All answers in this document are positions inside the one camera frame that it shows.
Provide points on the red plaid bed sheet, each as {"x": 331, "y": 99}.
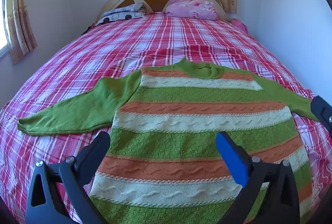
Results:
{"x": 155, "y": 40}

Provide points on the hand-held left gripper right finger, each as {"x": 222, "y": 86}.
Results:
{"x": 233, "y": 156}

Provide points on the white patterned pillow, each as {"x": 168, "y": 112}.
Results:
{"x": 122, "y": 13}

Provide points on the yellow patterned side curtain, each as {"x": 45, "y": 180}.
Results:
{"x": 19, "y": 21}

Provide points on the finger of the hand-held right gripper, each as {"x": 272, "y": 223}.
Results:
{"x": 321, "y": 110}

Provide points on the green orange striped knit sweater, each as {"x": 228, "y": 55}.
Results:
{"x": 181, "y": 141}

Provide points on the window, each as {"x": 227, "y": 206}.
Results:
{"x": 3, "y": 32}

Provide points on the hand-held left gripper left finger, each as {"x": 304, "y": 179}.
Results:
{"x": 95, "y": 149}

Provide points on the pink folded blanket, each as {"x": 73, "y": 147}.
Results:
{"x": 193, "y": 8}

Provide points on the pink cloth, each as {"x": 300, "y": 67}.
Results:
{"x": 240, "y": 25}

